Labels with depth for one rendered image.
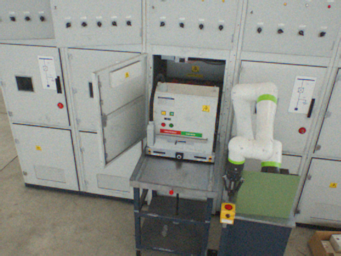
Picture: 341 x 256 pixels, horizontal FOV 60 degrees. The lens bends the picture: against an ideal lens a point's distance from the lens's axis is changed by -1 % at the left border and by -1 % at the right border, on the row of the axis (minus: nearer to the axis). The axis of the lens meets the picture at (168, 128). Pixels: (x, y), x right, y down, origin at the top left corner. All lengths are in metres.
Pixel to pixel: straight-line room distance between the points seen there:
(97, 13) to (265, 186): 1.64
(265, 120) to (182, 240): 1.36
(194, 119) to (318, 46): 1.02
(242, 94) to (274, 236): 0.98
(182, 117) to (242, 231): 0.89
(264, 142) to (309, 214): 1.65
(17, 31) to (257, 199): 2.18
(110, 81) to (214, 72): 1.26
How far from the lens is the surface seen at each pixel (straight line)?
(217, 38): 2.33
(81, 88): 2.73
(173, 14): 2.33
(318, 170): 2.89
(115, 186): 3.16
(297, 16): 2.35
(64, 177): 3.35
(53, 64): 2.78
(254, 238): 2.25
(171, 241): 2.67
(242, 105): 1.94
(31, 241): 3.10
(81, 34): 2.35
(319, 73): 2.49
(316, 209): 3.17
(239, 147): 1.62
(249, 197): 2.04
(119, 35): 2.38
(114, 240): 2.93
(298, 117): 2.59
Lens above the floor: 2.19
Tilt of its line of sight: 28 degrees down
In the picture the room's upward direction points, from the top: 2 degrees clockwise
